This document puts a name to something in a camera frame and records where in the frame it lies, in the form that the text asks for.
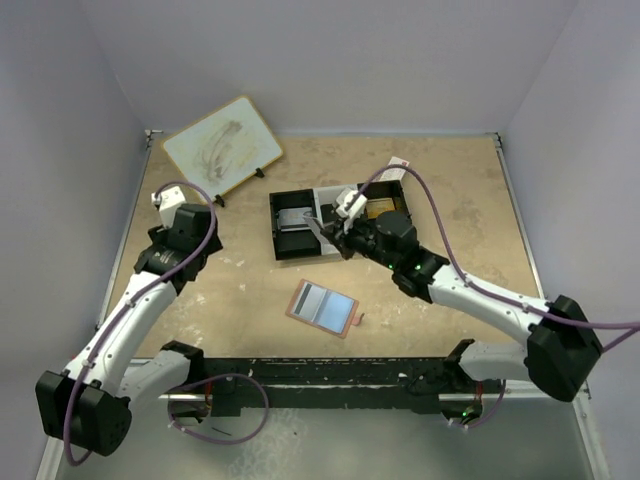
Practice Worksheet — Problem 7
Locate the white red paper box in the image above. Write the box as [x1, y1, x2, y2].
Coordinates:
[379, 156, 409, 181]

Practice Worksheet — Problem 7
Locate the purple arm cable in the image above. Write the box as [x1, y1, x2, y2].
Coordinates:
[63, 180, 219, 467]
[357, 164, 640, 354]

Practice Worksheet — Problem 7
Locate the silver striped card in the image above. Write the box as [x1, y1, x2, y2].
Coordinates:
[277, 207, 313, 232]

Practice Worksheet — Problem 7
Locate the white plastic bin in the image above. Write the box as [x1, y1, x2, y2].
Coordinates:
[313, 184, 357, 257]

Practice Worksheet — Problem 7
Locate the pink leather card holder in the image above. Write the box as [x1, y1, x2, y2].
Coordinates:
[285, 279, 364, 338]

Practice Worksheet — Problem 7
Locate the gold card from holder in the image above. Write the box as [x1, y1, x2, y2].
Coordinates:
[365, 197, 396, 219]

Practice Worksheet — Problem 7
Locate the black plastic bin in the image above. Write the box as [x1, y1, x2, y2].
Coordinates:
[269, 189, 321, 261]
[359, 181, 411, 222]

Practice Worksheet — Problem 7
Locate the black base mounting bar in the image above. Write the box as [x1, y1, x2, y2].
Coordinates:
[168, 356, 501, 417]

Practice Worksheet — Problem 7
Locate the whiteboard with yellow frame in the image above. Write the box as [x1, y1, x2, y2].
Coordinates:
[161, 95, 284, 206]

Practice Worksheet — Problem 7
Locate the light blue card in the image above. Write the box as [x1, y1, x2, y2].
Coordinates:
[314, 292, 356, 334]

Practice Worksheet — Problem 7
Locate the black left plastic bin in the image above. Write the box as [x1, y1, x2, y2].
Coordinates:
[269, 189, 321, 261]

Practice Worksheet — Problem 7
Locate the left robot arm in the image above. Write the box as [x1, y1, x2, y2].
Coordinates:
[35, 202, 222, 456]

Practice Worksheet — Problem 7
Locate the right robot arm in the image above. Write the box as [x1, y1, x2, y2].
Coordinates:
[310, 212, 603, 402]

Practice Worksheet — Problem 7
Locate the purple base cable loop left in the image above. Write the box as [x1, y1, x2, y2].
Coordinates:
[167, 374, 271, 445]

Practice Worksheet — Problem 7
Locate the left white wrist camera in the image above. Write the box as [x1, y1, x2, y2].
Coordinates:
[151, 186, 186, 228]

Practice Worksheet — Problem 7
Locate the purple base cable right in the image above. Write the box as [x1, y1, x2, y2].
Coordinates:
[447, 382, 507, 431]

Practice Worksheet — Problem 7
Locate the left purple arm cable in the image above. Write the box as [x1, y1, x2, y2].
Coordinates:
[63, 180, 219, 467]

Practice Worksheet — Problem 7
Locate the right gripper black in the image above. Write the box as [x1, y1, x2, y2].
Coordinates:
[321, 211, 399, 270]

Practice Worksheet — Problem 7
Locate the white card with portrait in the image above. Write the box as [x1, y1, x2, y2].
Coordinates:
[303, 212, 330, 245]

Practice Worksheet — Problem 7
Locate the black right plastic bin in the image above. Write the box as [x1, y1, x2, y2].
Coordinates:
[359, 181, 411, 222]

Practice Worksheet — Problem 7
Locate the white card with grey stripe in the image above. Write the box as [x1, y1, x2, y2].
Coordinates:
[291, 281, 327, 321]

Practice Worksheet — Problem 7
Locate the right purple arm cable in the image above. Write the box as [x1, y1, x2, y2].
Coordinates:
[357, 164, 640, 354]

